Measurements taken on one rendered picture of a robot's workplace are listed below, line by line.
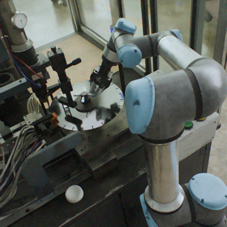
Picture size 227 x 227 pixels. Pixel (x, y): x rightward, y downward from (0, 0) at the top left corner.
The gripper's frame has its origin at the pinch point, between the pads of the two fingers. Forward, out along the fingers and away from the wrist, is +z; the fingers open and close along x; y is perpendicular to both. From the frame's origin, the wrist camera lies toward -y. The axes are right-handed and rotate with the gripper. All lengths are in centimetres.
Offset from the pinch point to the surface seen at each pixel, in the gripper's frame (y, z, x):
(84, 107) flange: 5.7, 4.9, -0.7
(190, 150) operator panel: 6.0, -1.3, 47.2
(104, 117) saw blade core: 9.6, 1.5, 8.8
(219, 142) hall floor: -79, 41, 98
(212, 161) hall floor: -62, 47, 95
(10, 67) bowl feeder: -31, 32, -51
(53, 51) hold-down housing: 14.6, -17.8, -18.5
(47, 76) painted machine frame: -5.8, 7.8, -22.7
